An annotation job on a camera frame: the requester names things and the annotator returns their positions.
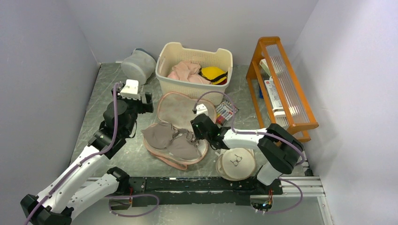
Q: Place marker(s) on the marker pen pack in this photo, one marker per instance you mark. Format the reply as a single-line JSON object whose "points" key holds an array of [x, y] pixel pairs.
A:
{"points": [[225, 112]]}

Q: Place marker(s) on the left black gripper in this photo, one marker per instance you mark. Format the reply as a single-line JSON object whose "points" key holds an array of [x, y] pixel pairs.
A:
{"points": [[145, 107]]}

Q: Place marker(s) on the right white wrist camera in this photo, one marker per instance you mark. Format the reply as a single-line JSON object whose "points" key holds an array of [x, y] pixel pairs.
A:
{"points": [[201, 109]]}

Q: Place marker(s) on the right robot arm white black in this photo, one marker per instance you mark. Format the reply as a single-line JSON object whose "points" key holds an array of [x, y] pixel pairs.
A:
{"points": [[282, 150]]}

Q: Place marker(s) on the floral mesh laundry bag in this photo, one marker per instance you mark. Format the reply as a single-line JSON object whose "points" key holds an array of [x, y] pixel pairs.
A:
{"points": [[176, 108]]}

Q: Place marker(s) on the pink cloth in basket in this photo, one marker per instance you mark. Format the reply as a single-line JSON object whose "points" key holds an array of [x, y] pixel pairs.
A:
{"points": [[187, 71]]}

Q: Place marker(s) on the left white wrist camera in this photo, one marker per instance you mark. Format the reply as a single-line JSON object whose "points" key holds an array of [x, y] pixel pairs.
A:
{"points": [[130, 90]]}

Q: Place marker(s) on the orange wooden rack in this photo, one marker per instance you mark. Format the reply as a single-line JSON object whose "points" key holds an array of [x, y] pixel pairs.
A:
{"points": [[299, 118]]}

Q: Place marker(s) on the taupe grey bra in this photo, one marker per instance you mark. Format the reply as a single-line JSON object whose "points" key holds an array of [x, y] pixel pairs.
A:
{"points": [[179, 142]]}

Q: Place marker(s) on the cream plastic laundry basket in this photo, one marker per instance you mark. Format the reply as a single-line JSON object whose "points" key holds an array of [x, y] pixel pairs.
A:
{"points": [[173, 53]]}

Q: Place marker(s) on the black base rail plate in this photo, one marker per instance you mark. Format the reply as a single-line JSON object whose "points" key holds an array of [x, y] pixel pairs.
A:
{"points": [[148, 191]]}

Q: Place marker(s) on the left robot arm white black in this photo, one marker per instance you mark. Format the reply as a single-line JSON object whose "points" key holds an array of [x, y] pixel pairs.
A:
{"points": [[64, 199]]}

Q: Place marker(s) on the beige round glasses pouch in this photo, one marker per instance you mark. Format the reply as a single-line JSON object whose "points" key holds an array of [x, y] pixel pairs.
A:
{"points": [[236, 164]]}

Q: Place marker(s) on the yellow black cloth in basket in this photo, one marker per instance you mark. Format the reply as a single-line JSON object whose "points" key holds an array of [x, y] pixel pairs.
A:
{"points": [[215, 75]]}

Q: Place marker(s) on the white box in rack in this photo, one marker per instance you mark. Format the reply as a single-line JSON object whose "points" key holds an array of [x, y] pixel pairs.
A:
{"points": [[273, 95]]}

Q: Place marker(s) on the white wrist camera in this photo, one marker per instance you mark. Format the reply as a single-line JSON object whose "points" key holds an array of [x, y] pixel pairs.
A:
{"points": [[130, 90], [201, 109]]}

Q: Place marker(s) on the grey round mesh bag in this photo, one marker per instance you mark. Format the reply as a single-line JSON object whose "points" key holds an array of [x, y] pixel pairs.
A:
{"points": [[139, 66]]}

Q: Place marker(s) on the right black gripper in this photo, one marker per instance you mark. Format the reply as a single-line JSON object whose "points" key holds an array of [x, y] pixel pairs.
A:
{"points": [[196, 131]]}

